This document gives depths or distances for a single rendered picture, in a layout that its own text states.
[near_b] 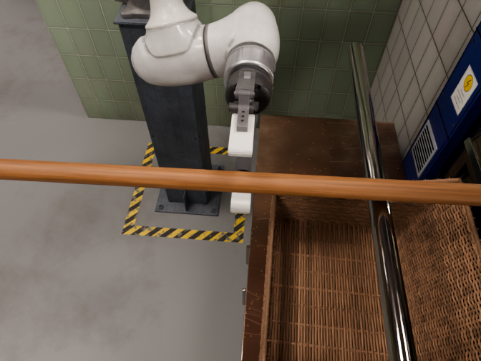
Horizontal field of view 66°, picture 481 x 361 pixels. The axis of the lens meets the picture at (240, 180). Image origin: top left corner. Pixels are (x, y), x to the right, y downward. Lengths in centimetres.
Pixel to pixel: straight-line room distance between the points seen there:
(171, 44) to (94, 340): 132
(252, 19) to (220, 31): 6
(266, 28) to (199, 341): 128
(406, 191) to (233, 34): 39
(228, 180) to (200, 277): 126
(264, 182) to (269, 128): 95
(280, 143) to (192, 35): 75
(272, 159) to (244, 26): 71
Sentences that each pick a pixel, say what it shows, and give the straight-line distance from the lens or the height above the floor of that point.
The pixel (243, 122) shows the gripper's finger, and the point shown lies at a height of 128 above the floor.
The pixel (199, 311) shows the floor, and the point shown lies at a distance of 170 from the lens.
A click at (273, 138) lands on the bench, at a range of 141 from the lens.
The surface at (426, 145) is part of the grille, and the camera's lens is 128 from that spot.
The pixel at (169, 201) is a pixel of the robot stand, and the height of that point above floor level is 1.
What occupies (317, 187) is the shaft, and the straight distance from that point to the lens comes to 51.
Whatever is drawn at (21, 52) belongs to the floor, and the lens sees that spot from 322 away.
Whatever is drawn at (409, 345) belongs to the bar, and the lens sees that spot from 49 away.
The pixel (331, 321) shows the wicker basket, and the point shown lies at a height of 59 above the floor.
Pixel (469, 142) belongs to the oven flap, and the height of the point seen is 95.
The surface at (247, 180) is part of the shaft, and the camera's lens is 51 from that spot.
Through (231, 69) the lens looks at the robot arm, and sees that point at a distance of 65.
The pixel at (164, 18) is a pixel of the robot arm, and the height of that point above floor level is 124.
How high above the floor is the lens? 162
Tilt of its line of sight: 54 degrees down
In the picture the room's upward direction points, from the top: straight up
